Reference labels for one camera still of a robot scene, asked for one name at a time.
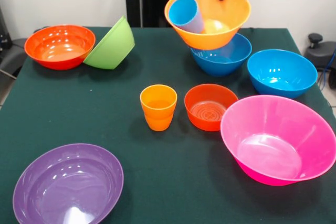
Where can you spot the purple bowl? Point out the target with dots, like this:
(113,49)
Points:
(68,187)

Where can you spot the black pedestal foot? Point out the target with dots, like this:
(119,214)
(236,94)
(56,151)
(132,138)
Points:
(10,53)
(320,53)

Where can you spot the small red bowl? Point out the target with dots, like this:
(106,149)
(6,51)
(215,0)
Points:
(204,121)

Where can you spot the large red-orange bowl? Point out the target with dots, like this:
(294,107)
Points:
(60,48)

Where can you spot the green bowl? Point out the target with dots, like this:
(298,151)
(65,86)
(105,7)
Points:
(113,51)

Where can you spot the black equipment box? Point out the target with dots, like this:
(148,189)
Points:
(4,30)

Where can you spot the large orange bowl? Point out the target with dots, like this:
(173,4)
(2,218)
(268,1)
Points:
(210,40)

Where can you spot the blue cone-shaped bowl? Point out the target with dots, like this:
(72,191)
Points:
(223,64)

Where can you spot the pink bowl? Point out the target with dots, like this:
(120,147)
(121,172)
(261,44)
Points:
(270,150)

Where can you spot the orange cup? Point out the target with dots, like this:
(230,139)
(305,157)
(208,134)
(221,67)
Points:
(158,103)
(158,123)

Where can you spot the blue cup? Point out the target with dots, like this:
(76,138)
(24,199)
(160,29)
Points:
(183,11)

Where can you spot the dark green table cloth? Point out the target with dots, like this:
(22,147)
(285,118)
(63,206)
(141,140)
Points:
(78,116)

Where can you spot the blue round bowl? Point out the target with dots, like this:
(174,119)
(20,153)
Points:
(282,82)

